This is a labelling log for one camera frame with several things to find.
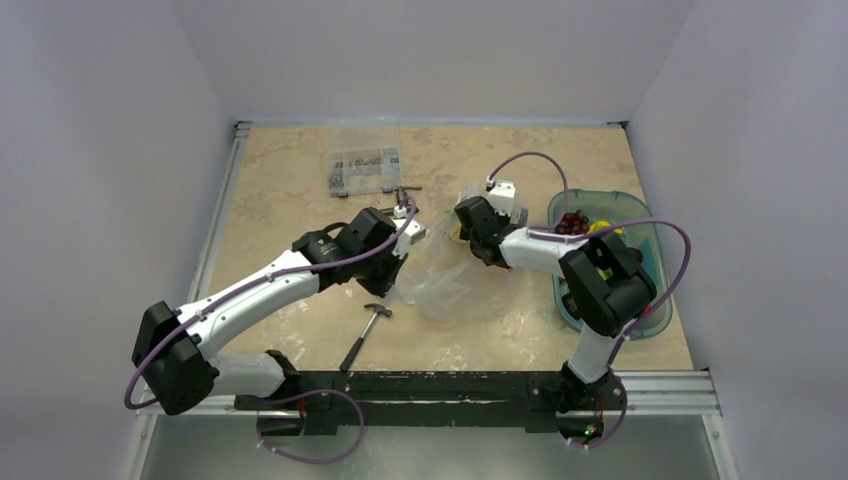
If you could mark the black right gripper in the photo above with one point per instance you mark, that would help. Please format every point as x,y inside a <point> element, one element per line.
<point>473,221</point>

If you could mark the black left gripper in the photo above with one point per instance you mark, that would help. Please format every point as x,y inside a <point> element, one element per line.
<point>383,285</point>

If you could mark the clear printed plastic bag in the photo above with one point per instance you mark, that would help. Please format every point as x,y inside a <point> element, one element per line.
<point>444,282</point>

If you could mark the dark purple fake grapes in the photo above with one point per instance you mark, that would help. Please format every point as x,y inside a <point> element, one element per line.
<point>574,224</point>

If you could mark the yellow fake banana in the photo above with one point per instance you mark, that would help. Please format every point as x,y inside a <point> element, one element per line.
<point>602,225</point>

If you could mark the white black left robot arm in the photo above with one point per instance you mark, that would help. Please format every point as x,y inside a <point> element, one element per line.
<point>178,352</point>

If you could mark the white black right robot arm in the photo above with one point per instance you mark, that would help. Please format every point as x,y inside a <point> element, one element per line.
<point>608,284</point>

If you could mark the clear plastic screw organizer box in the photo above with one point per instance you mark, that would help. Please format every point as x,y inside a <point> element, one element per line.
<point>363,157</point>

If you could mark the teal translucent plastic tub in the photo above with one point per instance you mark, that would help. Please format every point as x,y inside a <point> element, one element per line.
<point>615,207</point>

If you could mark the black handled claw hammer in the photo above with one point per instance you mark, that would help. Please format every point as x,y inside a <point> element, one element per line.
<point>377,311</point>

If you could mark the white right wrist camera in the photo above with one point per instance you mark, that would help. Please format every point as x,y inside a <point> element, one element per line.
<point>501,194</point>

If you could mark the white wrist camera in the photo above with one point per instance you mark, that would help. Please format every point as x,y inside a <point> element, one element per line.
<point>501,194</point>
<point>411,230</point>

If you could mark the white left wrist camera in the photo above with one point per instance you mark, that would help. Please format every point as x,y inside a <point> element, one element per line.
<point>411,230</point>

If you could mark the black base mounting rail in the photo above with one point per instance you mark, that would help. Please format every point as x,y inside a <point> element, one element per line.
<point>319,402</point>

